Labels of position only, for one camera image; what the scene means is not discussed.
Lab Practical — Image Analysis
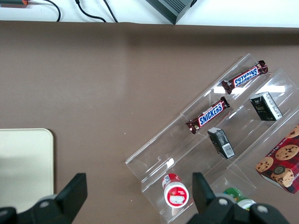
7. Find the black cable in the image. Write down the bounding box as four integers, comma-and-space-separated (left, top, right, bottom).
102, 0, 119, 23
28, 0, 62, 22
74, 0, 107, 23

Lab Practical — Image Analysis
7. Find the clear acrylic stepped stand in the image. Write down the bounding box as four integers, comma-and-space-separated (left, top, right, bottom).
125, 53, 299, 224

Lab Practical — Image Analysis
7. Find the red and white cup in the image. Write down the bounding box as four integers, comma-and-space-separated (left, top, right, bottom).
161, 173, 189, 208

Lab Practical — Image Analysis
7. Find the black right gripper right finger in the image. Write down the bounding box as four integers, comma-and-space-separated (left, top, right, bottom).
192, 172, 237, 224

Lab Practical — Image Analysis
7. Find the small black carton box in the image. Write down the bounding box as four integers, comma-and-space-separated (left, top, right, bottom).
249, 91, 283, 121
207, 127, 235, 159

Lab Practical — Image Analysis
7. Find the green and white cup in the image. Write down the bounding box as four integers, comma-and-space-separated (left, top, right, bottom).
223, 187, 257, 210

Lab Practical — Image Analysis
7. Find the brown Snickers bar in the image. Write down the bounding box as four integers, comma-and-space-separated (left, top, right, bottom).
185, 96, 231, 135
221, 60, 269, 95

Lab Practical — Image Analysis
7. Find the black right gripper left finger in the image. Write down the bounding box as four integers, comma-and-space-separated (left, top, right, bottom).
30, 172, 88, 224

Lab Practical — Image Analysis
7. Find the orange tipped black tool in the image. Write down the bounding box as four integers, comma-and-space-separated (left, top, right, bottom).
0, 0, 31, 7

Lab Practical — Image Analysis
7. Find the red plaid cookie box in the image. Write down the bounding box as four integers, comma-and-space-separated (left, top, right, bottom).
255, 123, 299, 194

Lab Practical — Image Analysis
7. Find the beige plastic serving tray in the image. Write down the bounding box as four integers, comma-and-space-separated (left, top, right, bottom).
0, 128, 54, 213

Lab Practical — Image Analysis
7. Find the dark grey ribbed device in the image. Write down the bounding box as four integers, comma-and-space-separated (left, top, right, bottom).
146, 0, 199, 25

